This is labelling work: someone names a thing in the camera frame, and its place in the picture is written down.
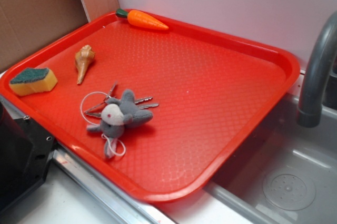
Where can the gray toy sink basin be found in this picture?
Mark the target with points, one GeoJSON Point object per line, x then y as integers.
{"type": "Point", "coordinates": [282, 173]}

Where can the orange toy carrot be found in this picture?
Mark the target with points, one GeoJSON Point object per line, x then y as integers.
{"type": "Point", "coordinates": [141, 19]}

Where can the gray plush mouse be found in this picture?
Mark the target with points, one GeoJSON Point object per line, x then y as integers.
{"type": "Point", "coordinates": [115, 117]}

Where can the gray plastic faucet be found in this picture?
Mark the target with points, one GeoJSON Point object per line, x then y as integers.
{"type": "Point", "coordinates": [319, 84]}

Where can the brown cardboard panel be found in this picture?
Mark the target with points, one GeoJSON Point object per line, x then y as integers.
{"type": "Point", "coordinates": [29, 25]}

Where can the red plastic tray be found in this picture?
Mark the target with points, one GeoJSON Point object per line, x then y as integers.
{"type": "Point", "coordinates": [212, 90]}

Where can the yellow green sponge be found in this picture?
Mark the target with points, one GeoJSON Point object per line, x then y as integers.
{"type": "Point", "coordinates": [33, 80]}

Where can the tan spiral seashell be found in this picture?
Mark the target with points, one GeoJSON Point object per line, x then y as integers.
{"type": "Point", "coordinates": [83, 58]}

